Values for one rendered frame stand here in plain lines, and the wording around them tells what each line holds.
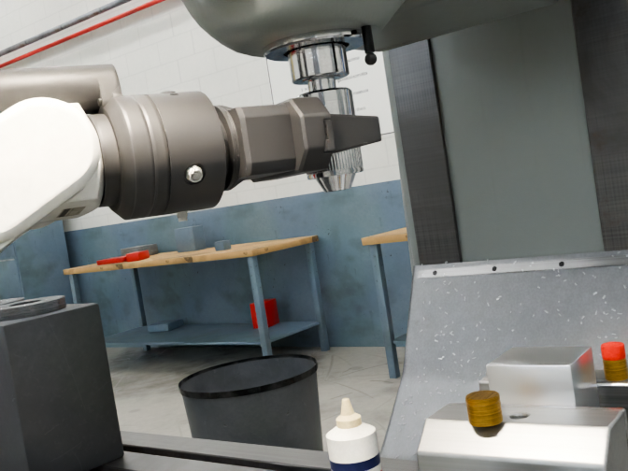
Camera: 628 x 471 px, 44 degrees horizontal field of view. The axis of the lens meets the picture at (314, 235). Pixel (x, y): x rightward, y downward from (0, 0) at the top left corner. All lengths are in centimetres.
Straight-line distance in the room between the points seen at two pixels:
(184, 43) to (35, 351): 600
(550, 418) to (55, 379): 58
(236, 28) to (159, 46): 646
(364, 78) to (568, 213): 474
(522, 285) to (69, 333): 53
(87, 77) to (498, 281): 58
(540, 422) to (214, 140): 29
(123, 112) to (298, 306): 567
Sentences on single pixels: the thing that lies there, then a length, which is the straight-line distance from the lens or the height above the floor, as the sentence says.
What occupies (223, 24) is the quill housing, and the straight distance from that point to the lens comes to 60.
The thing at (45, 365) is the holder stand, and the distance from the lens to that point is 92.
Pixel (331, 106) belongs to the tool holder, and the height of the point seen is 125.
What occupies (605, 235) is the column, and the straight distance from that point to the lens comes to 93.
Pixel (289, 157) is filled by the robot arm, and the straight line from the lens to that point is 57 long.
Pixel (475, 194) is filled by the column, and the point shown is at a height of 116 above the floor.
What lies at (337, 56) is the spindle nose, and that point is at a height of 129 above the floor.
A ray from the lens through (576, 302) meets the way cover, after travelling 93.
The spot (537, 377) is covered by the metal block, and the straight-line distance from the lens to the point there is 56.
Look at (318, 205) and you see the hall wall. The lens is 591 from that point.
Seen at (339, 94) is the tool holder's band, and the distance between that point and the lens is 62.
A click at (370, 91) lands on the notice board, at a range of 561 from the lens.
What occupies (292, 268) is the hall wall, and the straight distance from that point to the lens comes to 616.
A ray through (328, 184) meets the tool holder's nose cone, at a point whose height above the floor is 119.
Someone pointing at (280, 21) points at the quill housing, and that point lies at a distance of 58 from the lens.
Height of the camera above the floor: 119
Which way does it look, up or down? 3 degrees down
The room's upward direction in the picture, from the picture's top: 9 degrees counter-clockwise
